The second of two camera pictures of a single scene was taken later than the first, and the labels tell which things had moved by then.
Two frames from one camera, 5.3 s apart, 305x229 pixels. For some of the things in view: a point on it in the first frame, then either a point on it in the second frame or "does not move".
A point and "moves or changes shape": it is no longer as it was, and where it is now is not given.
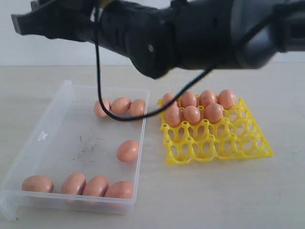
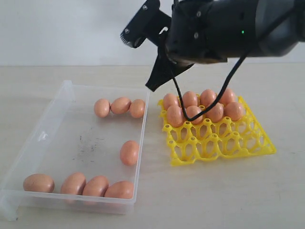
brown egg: (173, 116) does not move
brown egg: (120, 105) does not move
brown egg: (127, 151) moves or changes shape
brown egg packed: (188, 98) does not move
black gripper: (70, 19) to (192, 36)
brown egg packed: (207, 97) does not move
